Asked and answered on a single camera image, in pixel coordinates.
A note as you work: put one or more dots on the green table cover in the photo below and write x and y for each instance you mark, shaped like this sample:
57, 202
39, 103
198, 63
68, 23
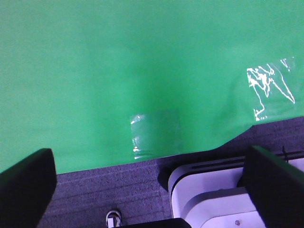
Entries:
108, 82

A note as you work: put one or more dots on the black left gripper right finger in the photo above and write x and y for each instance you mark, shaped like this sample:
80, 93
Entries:
275, 187

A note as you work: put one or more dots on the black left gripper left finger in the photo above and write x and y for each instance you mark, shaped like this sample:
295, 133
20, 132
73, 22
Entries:
26, 190

